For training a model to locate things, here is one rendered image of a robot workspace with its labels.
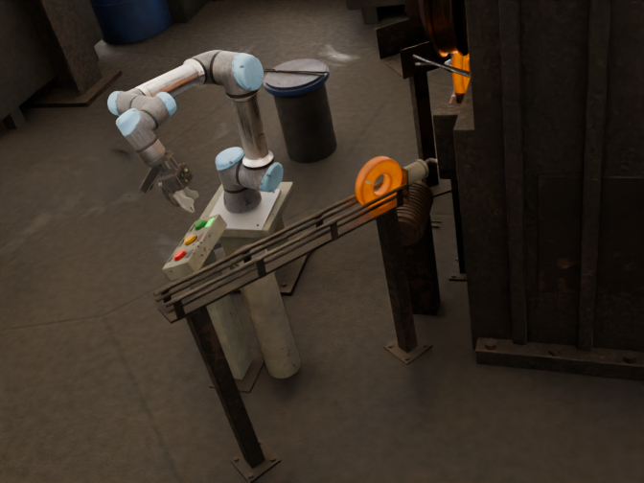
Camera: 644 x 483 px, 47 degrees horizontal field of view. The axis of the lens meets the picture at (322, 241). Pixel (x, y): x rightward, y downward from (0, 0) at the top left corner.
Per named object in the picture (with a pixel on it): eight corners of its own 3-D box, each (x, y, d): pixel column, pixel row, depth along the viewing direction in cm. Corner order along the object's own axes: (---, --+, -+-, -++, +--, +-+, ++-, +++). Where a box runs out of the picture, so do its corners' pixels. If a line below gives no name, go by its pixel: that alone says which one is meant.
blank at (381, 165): (391, 212, 221) (383, 208, 223) (409, 164, 217) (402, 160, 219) (355, 206, 210) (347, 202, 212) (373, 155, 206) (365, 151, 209)
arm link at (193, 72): (204, 42, 259) (101, 89, 225) (228, 46, 254) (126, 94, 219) (209, 75, 265) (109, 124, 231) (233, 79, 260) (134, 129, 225)
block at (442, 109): (475, 167, 238) (471, 101, 223) (471, 181, 232) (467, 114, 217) (443, 167, 241) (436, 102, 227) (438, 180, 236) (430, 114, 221)
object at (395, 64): (437, 161, 346) (421, 14, 303) (462, 189, 325) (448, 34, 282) (397, 174, 343) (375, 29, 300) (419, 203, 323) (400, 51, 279)
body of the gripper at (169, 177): (185, 191, 220) (162, 159, 215) (165, 198, 225) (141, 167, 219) (196, 176, 226) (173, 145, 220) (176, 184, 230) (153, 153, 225)
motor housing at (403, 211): (446, 295, 274) (432, 176, 242) (435, 338, 259) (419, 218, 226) (412, 293, 279) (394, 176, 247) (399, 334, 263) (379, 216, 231)
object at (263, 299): (305, 355, 264) (272, 243, 233) (294, 380, 255) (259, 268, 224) (274, 352, 268) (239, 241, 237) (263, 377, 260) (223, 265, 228)
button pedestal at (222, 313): (271, 347, 270) (227, 213, 233) (247, 399, 253) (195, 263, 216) (232, 343, 276) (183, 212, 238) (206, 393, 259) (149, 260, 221)
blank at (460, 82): (461, 55, 228) (450, 55, 229) (464, 101, 236) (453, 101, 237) (469, 35, 239) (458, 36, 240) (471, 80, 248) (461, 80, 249)
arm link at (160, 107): (147, 86, 226) (124, 106, 219) (173, 91, 220) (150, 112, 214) (155, 107, 231) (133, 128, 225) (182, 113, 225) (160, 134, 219)
